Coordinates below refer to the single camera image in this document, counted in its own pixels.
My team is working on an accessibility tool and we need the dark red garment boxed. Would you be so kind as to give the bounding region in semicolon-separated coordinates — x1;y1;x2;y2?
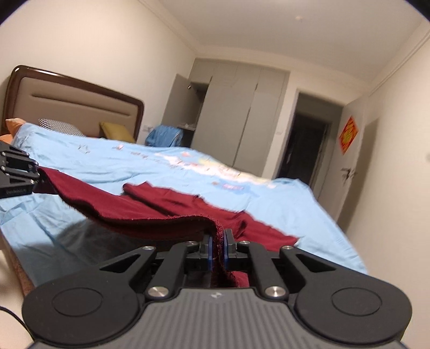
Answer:
38;167;298;287

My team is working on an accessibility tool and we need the blue clothes pile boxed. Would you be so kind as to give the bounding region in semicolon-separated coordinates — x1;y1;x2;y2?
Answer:
145;124;183;148

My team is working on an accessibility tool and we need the orange pillow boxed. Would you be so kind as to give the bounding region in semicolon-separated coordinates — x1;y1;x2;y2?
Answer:
0;118;26;145

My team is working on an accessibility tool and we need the light blue bed quilt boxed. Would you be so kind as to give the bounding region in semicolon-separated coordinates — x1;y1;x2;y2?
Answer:
1;123;366;289

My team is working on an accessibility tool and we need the brown padded headboard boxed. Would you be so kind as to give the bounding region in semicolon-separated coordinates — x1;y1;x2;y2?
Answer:
1;65;144;140

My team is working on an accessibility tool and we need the yellow pillow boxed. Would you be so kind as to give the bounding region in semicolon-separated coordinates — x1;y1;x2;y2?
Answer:
99;121;135;143

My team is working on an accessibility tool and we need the white room door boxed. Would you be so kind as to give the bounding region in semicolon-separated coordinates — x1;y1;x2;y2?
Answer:
318;95;369;232

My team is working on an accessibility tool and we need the grey wardrobe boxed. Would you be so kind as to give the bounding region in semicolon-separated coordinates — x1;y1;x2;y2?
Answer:
161;59;289;177

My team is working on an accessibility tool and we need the red door decoration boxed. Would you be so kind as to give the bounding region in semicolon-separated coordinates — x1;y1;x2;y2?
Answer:
338;116;359;155

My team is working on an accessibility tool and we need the black door handle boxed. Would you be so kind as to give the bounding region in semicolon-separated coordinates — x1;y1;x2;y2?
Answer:
341;167;356;183

